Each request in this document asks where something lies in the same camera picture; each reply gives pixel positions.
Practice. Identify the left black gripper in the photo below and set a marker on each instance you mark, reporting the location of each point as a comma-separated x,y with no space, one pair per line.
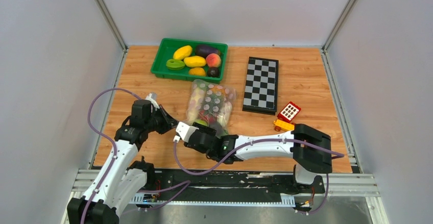
169,122

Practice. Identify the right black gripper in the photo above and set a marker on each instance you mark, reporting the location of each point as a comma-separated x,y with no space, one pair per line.
212,132

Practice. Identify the red fake pepper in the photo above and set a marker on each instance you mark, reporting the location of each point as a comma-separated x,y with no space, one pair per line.
212,117

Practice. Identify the clear dotted zip bag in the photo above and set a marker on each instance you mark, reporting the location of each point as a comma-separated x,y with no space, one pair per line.
208,97

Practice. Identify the green fake pear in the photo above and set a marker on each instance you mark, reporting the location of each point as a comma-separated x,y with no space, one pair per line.
200,123

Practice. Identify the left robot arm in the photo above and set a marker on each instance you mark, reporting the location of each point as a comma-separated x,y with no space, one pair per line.
117,182

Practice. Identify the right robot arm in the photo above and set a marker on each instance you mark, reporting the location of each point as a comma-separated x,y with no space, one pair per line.
309,147

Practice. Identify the orange fake fruit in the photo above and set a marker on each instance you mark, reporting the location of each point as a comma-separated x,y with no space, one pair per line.
198,71

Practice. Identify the green fake avocado half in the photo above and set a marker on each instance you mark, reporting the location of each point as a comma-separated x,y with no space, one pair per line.
175,64

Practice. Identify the dark fake passion fruit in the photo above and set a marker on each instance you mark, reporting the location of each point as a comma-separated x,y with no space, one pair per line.
213,72

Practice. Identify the yellow fake potato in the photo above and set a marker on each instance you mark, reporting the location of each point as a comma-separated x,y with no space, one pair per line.
195,61

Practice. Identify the yellow fake mango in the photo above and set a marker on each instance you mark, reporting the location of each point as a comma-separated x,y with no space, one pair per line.
183,52

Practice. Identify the red yellow fake peach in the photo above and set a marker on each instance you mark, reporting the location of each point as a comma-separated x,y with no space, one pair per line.
213,60

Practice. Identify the dark purple fake eggplant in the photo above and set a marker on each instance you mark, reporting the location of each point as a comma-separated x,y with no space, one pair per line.
204,50

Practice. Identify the black white checkerboard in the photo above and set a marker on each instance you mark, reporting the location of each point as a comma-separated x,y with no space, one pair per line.
261,86

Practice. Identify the green plastic tray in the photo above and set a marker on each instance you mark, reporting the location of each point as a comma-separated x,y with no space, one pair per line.
167,48

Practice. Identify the yellow toy wagon block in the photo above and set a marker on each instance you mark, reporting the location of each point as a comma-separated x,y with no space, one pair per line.
280,125

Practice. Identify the red toy window block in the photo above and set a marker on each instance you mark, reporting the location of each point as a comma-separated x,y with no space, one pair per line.
289,112

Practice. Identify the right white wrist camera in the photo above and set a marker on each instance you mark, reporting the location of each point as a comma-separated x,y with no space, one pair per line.
183,132

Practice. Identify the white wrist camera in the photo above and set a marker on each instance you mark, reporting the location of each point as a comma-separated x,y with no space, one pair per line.
152,98
183,132

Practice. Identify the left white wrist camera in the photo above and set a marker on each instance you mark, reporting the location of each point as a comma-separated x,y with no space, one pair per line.
152,98

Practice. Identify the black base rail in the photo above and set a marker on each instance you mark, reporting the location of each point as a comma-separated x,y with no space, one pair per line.
228,188

